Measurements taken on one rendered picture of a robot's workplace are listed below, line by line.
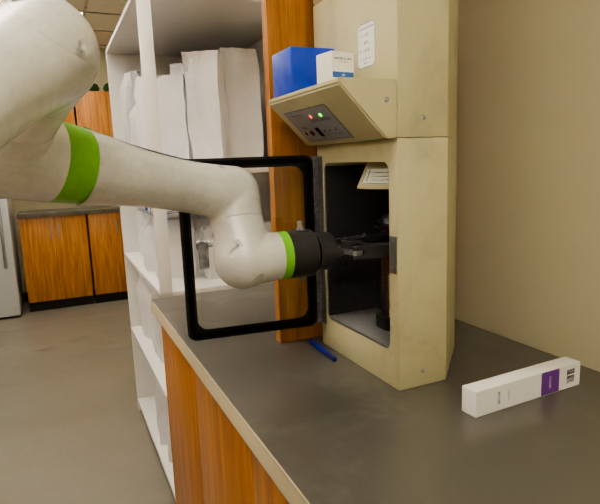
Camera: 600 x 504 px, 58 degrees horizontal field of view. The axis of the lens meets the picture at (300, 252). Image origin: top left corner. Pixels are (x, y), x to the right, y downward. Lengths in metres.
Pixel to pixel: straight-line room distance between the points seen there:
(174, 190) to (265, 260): 0.20
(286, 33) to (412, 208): 0.53
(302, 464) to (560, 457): 0.37
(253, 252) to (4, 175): 0.42
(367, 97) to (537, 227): 0.57
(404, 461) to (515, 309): 0.66
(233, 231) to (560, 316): 0.75
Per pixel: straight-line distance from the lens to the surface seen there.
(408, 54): 1.01
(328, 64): 1.04
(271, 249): 0.98
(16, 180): 0.78
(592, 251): 1.25
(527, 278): 1.37
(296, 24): 1.33
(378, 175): 1.09
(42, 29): 0.65
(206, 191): 0.95
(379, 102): 0.96
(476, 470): 0.85
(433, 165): 1.03
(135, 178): 0.86
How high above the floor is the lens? 1.37
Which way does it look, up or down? 9 degrees down
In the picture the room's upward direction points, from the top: 2 degrees counter-clockwise
